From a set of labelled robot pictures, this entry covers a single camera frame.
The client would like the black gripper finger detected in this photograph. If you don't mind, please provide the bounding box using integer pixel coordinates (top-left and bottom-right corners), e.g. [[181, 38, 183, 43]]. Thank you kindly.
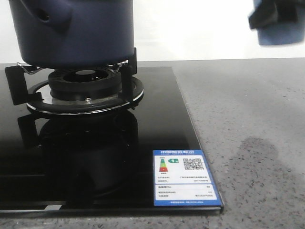
[[248, 0, 278, 30]]

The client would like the light blue ribbed cup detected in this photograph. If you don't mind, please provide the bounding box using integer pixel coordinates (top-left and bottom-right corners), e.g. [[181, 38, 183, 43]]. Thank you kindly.
[[252, 0, 305, 46]]

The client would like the dark blue cooking pot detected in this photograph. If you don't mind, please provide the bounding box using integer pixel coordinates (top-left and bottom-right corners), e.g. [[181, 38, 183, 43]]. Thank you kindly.
[[9, 0, 134, 69]]

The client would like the blue energy label sticker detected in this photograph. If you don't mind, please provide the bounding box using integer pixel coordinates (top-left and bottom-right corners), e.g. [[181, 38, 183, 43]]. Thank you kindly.
[[153, 149, 223, 207]]

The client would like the black round gas burner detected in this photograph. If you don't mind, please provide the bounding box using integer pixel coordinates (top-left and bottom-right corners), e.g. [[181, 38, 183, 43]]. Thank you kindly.
[[27, 68, 144, 115]]

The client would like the black glass gas stove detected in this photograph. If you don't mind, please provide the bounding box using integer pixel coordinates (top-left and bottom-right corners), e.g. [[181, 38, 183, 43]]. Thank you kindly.
[[0, 67, 224, 217]]

